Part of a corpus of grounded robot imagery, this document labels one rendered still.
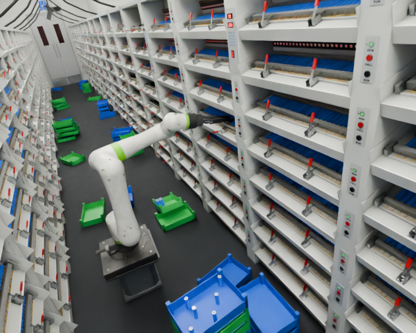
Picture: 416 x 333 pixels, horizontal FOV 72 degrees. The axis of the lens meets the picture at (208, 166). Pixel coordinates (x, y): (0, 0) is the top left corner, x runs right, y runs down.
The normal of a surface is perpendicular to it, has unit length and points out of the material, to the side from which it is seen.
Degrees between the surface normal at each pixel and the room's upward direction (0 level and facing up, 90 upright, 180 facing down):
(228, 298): 0
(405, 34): 108
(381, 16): 90
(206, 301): 0
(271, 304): 0
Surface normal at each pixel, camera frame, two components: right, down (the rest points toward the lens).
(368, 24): -0.88, 0.33
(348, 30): -0.80, 0.58
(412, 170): -0.40, -0.73
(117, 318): -0.13, -0.87
